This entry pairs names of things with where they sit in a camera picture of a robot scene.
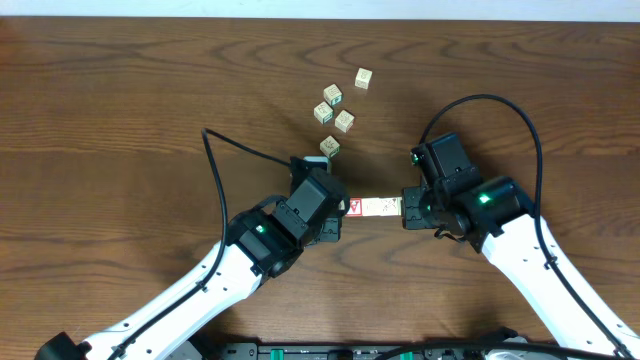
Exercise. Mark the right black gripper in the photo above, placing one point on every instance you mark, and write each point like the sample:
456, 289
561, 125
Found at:
410, 216

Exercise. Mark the yellow edged wooden block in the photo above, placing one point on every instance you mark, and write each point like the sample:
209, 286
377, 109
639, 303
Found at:
329, 147

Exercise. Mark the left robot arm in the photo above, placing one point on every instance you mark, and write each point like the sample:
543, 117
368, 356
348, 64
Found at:
258, 244

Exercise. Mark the wooden block row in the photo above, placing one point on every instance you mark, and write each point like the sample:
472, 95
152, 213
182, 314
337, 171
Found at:
388, 206

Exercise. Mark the red letter block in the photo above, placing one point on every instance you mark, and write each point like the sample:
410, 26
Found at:
355, 208

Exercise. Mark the far plain wooden block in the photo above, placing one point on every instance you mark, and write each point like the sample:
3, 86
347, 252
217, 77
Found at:
363, 78

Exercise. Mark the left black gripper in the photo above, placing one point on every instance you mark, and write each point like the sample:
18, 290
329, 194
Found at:
333, 230

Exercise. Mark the green edged wooden block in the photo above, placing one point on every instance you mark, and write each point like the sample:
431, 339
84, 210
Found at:
332, 95

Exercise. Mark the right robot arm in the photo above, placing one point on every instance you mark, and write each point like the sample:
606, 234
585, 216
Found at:
499, 221

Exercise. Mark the plain wooden block centre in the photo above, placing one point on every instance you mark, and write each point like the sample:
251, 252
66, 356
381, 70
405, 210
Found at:
344, 121

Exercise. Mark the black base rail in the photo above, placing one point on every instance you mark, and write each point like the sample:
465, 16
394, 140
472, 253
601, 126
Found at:
254, 351

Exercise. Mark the teal edged wooden block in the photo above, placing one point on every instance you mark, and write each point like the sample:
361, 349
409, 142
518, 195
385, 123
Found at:
323, 112

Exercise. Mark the plain wooden block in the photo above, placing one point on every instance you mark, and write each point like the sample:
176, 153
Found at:
363, 78
344, 121

